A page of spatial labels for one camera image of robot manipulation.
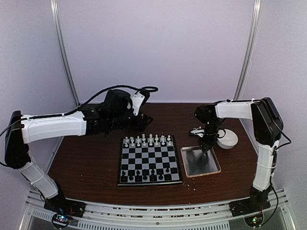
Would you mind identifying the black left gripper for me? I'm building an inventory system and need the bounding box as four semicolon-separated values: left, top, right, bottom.
109;110;153;132

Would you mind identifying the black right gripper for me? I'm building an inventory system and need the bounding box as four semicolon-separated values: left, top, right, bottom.
198;118;220;150

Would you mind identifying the wooden rimmed metal tray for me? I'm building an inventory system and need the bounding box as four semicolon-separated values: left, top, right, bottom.
180;146;222;178

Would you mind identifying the black and white chessboard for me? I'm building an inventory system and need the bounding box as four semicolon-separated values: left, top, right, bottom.
118;134;183;187

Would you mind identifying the black chess king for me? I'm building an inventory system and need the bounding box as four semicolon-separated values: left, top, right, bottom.
150;173;156;181

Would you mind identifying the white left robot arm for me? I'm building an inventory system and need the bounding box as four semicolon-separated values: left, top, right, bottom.
2;85;157;213

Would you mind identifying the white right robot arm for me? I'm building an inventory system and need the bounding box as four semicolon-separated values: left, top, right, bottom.
189;97;283;212

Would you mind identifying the white ceramic bowl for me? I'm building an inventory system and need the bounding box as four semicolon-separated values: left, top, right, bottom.
217;129;238;150

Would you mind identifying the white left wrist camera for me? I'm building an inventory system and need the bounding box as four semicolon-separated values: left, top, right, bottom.
131;91;150;116

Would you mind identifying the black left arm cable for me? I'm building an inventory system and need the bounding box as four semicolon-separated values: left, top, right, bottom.
0;85;159;135

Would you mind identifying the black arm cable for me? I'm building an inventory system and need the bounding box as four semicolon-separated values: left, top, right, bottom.
261;124;292;223
0;85;159;135

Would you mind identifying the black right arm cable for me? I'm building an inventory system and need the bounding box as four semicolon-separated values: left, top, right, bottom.
261;124;292;223

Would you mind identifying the aluminium front rail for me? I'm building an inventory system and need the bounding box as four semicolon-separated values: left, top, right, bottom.
17;189;297;230

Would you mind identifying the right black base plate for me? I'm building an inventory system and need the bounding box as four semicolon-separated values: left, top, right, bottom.
229;198;271;228

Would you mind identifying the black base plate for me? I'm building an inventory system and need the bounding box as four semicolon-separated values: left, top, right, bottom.
44;200;86;229
229;198;271;228

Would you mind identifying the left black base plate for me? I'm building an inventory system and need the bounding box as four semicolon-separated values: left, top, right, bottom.
44;200;86;229

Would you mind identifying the right aluminium corner post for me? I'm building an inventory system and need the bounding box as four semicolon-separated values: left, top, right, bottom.
234;0;262;100

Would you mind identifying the aluminium corner post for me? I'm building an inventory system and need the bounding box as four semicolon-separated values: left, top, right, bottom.
50;0;80;106
234;0;262;100

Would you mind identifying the left aluminium corner post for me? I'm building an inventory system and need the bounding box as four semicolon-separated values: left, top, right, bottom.
50;0;80;106

